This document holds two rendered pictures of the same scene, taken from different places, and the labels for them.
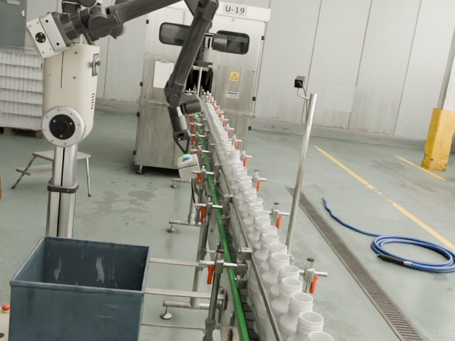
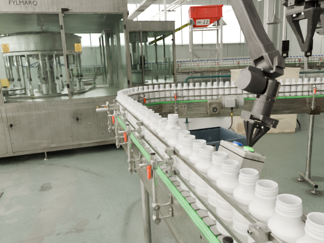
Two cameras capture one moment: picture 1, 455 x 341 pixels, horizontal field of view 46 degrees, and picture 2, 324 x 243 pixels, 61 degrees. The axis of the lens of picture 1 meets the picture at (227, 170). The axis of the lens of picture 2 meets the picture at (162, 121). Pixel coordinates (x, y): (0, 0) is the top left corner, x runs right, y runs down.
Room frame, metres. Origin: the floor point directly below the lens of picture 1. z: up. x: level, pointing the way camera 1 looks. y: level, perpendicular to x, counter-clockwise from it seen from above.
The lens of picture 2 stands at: (2.84, -0.22, 1.38)
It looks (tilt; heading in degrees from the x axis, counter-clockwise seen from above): 12 degrees down; 170
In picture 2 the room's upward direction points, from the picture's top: 3 degrees counter-clockwise
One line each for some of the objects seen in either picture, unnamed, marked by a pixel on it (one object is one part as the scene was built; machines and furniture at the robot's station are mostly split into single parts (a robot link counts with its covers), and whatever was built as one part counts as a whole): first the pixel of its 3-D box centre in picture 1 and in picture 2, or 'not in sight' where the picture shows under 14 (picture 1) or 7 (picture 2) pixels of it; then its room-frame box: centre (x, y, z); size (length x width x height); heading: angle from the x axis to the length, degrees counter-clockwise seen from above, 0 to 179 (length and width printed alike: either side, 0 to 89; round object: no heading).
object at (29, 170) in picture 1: (52, 172); not in sight; (4.97, 1.67, 0.21); 0.61 x 0.47 x 0.41; 60
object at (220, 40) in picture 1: (213, 35); not in sight; (2.36, 0.14, 1.60); 0.12 x 0.09 x 0.12; 97
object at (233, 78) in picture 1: (196, 88); not in sight; (6.99, 0.55, 1.05); 1.60 x 1.40 x 2.10; 6
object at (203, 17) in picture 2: not in sight; (205, 59); (-4.86, 2.48, 1.40); 0.92 x 0.72 x 2.80; 78
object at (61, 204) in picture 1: (59, 230); not in sight; (2.07, 0.65, 0.74); 0.11 x 0.11 x 0.40; 6
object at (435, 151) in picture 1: (439, 139); not in sight; (9.74, -3.77, 0.55); 0.40 x 0.40 x 1.10; 6
